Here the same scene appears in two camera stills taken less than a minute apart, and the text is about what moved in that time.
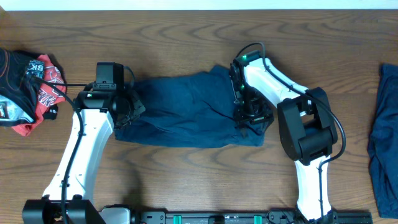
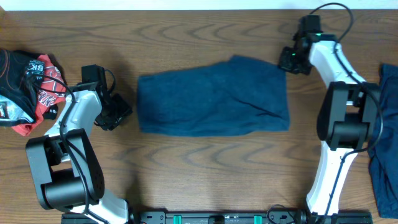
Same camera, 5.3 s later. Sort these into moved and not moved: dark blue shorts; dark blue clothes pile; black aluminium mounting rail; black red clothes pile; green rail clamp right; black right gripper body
Moved: black right gripper body; dark blue shorts
Not moved: black aluminium mounting rail; black red clothes pile; green rail clamp right; dark blue clothes pile
